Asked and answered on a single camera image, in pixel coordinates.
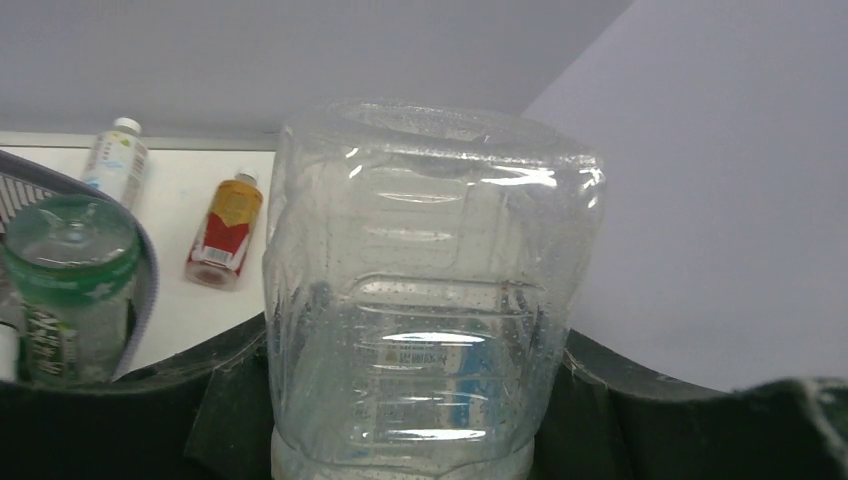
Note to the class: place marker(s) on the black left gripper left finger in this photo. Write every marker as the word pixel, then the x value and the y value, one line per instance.
pixel 204 413

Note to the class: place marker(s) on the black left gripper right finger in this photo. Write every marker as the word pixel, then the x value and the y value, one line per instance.
pixel 611 418

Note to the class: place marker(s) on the red yellow label bottle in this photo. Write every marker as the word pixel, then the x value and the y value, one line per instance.
pixel 220 248

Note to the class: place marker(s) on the green tinted bottle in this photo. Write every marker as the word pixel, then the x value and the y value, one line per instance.
pixel 73 260

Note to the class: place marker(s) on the blue label clear bottle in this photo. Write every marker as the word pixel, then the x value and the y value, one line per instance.
pixel 418 274

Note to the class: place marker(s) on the grey ribbed waste bin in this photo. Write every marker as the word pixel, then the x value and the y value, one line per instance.
pixel 24 183

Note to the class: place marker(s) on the clear bottle white label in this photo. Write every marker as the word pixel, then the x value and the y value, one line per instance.
pixel 116 163

